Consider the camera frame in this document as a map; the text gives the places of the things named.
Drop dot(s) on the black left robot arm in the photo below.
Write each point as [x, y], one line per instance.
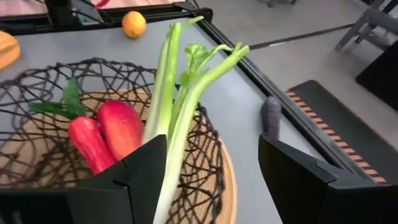
[62, 12]

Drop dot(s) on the red radish with green leaves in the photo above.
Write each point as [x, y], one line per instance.
[90, 143]

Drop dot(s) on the round woven straw placemat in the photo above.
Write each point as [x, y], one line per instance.
[231, 193]

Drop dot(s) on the grey chair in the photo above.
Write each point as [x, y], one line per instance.
[373, 18]

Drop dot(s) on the black box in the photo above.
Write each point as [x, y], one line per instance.
[382, 77]

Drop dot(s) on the black table frame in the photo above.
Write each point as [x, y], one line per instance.
[289, 109]

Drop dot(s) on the black orange-striped floor mat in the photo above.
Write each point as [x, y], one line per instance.
[342, 118]

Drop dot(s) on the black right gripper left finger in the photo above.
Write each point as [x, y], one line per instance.
[140, 186]

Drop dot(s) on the red orange mango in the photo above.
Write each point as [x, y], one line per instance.
[121, 127]

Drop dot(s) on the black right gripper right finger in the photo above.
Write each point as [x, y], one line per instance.
[311, 193]

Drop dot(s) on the pale green celery stalk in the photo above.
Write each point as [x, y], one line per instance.
[164, 93]

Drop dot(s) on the orange citrus fruit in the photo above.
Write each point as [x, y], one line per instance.
[133, 25]

